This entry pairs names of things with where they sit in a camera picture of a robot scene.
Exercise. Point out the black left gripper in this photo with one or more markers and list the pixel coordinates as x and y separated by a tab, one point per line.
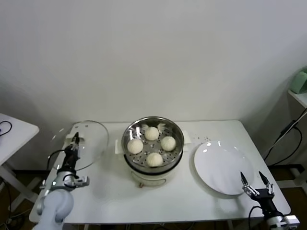
70	159

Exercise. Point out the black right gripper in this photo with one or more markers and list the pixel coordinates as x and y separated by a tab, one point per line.
263	198

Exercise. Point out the round glass pot lid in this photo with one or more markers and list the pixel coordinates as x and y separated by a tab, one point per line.
96	143

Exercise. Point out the white steamed baozi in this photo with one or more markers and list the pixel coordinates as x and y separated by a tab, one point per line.
168	143
151	133
153	160
134	146

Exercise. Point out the light blue left robot arm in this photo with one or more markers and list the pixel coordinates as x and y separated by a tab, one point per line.
57	206

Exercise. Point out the perforated steel steamer basket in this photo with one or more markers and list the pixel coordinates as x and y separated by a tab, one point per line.
130	131

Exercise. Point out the white round plate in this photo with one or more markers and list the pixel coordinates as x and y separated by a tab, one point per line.
223	163

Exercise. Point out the white folding side table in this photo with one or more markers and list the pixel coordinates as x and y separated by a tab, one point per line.
19	134

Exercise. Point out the cream electric cooker pot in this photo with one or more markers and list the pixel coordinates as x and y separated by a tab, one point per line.
148	179

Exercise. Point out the white shelf board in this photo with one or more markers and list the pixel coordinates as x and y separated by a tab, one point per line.
299	98

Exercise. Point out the pale green appliance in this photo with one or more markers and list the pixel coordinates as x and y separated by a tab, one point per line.
299	82

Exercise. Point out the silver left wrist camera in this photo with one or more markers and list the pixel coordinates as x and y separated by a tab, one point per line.
81	181

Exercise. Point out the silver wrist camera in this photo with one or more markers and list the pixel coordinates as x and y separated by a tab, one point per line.
81	181
291	219

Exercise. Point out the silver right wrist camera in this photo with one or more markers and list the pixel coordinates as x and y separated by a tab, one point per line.
291	219

